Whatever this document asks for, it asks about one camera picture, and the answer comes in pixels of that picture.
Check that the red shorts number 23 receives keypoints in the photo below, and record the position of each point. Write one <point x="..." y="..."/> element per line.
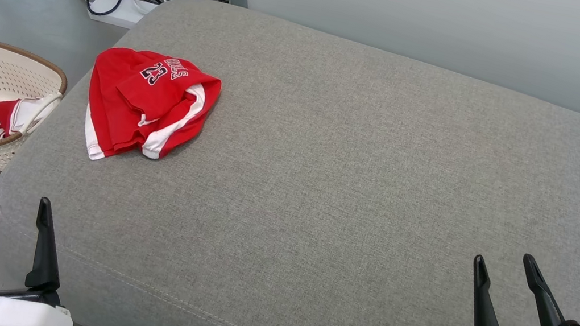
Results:
<point x="126" y="104"/>

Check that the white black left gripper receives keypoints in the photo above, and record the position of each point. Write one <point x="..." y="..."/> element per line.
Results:
<point x="20" y="315"/>

